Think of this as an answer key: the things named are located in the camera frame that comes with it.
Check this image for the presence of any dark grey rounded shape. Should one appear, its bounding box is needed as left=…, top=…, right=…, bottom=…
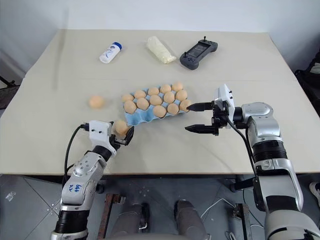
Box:
left=109, top=201, right=151, bottom=240
left=173, top=199, right=211, bottom=240

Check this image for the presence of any white floor cable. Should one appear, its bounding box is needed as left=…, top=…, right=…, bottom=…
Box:
left=200, top=198, right=265, bottom=240

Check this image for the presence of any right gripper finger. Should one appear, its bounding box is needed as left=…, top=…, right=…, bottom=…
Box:
left=184, top=123, right=216, bottom=135
left=186, top=101, right=214, bottom=113

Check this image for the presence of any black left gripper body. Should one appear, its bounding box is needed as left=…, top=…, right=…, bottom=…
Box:
left=109, top=134, right=129, bottom=151

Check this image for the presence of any clear bag of white grains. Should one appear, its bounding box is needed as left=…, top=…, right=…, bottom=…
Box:
left=146, top=36, right=177, bottom=65

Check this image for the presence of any black stand base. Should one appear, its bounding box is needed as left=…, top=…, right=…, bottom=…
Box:
left=0, top=74, right=22, bottom=110

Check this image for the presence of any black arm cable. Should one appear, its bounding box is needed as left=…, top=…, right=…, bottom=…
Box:
left=224, top=117, right=262, bottom=210
left=63, top=122, right=91, bottom=181

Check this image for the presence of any black bag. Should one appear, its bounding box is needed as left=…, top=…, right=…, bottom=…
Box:
left=293, top=51, right=320, bottom=106

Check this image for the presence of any rusty metal bar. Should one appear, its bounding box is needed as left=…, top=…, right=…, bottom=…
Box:
left=233, top=203, right=252, bottom=240
left=98, top=193, right=126, bottom=240

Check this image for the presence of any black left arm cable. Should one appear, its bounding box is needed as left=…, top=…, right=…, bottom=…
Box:
left=63, top=122, right=91, bottom=181

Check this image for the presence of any white bottle with blue cap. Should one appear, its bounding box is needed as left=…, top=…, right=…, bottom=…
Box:
left=98, top=41, right=123, bottom=65

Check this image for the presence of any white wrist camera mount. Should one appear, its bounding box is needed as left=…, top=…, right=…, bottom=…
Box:
left=212, top=83, right=237, bottom=130
left=88, top=120, right=117, bottom=156

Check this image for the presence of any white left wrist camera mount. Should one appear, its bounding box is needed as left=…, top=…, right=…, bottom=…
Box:
left=88, top=120, right=117, bottom=156

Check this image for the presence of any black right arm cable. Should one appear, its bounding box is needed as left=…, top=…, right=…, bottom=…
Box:
left=224, top=117, right=262, bottom=210

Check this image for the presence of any grey handheld controller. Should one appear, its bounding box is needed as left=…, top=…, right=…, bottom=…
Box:
left=179, top=36, right=219, bottom=71

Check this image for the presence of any blue egg carton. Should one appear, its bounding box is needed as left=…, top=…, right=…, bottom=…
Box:
left=123, top=96, right=191, bottom=127

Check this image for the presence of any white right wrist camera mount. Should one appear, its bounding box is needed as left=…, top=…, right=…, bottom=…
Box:
left=212, top=83, right=237, bottom=130

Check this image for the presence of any white shoe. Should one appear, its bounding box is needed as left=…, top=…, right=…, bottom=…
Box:
left=308, top=181, right=320, bottom=207

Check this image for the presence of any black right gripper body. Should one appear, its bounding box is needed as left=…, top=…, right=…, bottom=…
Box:
left=211, top=100, right=230, bottom=137

